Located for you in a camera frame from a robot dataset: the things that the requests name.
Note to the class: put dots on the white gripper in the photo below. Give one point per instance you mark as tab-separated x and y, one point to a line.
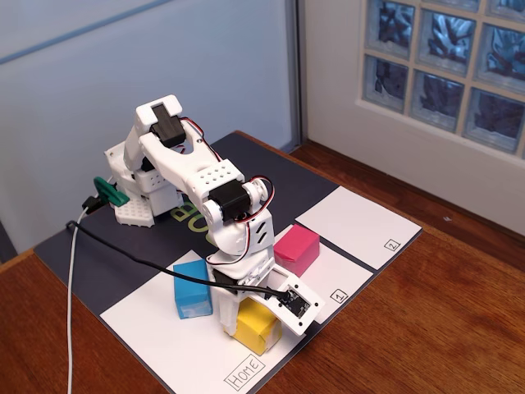
228	304

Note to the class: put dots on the yellow paper box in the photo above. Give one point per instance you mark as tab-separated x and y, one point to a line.
256	330

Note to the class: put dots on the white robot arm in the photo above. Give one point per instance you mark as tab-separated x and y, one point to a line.
184	168

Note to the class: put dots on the blue paper box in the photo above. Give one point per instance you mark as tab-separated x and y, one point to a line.
190	287

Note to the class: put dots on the white paper sheet marked HOME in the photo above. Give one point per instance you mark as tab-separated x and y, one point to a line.
164	349

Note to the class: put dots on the pink paper box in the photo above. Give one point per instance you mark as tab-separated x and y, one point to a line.
295	246

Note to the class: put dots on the white paper sheet marked 1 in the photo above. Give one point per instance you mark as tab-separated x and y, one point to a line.
340	279

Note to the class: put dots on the black mat with WRO print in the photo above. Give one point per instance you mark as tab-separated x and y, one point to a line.
102	267

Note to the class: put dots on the white paper sheet marked 2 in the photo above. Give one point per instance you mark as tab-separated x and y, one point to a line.
357	225

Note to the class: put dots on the green table clamp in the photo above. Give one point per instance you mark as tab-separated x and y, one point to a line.
110	193

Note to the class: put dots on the glass block window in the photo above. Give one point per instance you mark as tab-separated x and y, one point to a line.
443	61

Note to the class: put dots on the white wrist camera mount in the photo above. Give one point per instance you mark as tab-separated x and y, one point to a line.
305	318

